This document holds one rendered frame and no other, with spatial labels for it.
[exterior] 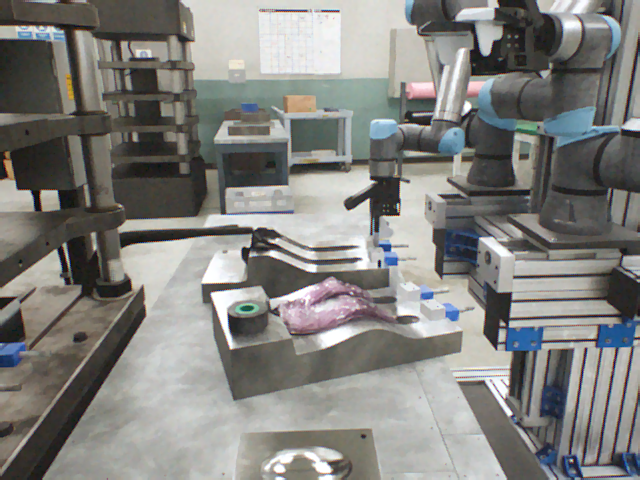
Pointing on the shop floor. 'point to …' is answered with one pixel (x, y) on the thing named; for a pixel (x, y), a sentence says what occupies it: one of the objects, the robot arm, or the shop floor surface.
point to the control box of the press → (48, 86)
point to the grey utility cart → (337, 137)
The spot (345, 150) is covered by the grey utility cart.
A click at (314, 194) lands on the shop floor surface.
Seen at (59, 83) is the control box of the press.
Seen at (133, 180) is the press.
